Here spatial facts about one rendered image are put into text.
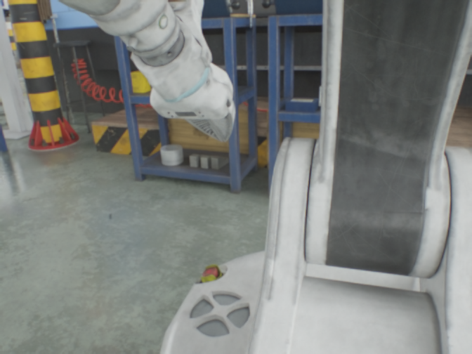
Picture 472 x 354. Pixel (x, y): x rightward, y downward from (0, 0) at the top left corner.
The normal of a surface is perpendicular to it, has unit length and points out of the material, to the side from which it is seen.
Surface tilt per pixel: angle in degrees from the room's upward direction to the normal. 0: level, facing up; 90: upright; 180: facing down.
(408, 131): 103
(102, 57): 90
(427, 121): 110
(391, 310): 10
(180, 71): 125
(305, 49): 90
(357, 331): 23
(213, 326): 0
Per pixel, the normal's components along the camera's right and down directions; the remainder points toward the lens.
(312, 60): -0.34, 0.38
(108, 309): -0.04, -0.92
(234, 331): -0.11, -0.82
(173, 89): 0.73, 0.57
